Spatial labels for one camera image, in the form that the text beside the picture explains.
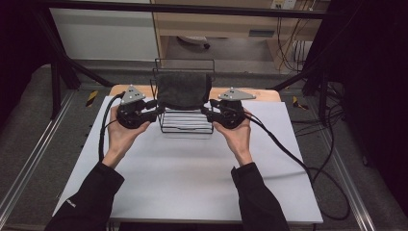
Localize hanging black cables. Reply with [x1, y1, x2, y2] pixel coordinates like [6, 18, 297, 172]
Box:
[276, 16, 310, 73]

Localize wooden desk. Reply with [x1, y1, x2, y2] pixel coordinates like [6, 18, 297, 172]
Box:
[150, 0, 331, 70]

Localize black floor cables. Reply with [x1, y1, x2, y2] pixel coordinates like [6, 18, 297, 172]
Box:
[290, 80, 344, 184]

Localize white cabinet panel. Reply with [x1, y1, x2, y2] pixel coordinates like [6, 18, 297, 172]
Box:
[49, 8, 160, 62]

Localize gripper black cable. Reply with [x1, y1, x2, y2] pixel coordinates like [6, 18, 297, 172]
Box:
[98, 91, 126, 163]
[244, 112, 351, 221]

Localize person's left hand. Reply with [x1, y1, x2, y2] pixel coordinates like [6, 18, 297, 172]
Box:
[101, 105, 152, 169]

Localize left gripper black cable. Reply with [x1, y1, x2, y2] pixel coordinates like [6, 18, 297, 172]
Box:
[98, 91, 126, 163]

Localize black metal stand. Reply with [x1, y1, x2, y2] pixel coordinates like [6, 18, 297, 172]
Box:
[32, 13, 115, 120]
[270, 13, 364, 126]

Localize white board sheet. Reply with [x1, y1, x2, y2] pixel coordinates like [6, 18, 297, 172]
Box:
[52, 95, 324, 224]

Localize white power strip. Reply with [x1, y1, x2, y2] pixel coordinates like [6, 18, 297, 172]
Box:
[270, 0, 297, 10]

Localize aluminium floor rail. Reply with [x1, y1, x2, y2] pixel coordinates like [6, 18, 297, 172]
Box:
[320, 128, 377, 231]
[0, 90, 76, 222]

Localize yellow black tape marker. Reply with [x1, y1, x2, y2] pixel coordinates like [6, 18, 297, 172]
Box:
[292, 95, 304, 111]
[85, 90, 99, 108]

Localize white chair base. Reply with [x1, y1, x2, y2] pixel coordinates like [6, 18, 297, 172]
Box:
[177, 36, 212, 50]

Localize person's right hand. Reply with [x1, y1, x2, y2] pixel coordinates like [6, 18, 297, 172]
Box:
[213, 109, 254, 167]

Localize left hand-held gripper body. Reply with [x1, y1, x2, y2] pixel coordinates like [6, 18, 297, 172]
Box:
[115, 84, 156, 130]

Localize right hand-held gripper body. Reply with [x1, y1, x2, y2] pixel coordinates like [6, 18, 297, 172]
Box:
[217, 87, 257, 130]

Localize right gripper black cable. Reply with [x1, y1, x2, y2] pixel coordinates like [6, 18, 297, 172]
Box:
[244, 112, 351, 221]

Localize black wire rack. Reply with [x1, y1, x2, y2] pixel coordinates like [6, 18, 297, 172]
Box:
[150, 58, 217, 135]

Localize dark grey towel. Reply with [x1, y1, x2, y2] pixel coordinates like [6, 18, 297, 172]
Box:
[157, 71, 213, 111]

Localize black frame bar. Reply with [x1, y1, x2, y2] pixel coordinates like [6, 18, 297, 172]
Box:
[35, 0, 341, 19]

